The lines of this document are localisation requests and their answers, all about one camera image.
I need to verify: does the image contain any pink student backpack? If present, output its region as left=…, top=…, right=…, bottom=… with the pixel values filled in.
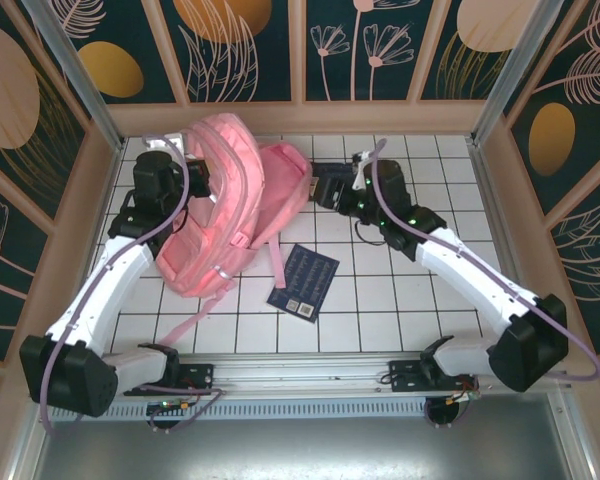
left=155, top=113, right=315, bottom=346

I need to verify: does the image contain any dark blue book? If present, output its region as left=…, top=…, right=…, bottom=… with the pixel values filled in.
left=266, top=243, right=340, bottom=325

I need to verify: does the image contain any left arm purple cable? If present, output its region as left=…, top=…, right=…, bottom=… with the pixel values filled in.
left=38, top=133, right=226, bottom=437

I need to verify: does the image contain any left aluminium frame post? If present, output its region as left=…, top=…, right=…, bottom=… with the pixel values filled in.
left=21, top=0, right=127, bottom=154

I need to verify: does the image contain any aluminium frame post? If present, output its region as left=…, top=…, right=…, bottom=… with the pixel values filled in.
left=21, top=0, right=127, bottom=154
left=469, top=0, right=565, bottom=146

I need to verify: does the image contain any aluminium side rail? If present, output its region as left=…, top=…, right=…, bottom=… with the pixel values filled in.
left=467, top=139, right=549, bottom=357

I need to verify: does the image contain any right aluminium frame post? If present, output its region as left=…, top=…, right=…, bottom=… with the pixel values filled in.
left=469, top=0, right=565, bottom=146

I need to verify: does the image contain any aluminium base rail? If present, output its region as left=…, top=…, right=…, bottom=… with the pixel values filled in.
left=102, top=349, right=574, bottom=399

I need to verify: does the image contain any perforated grey cable duct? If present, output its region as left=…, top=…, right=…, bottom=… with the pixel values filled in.
left=49, top=402, right=429, bottom=422

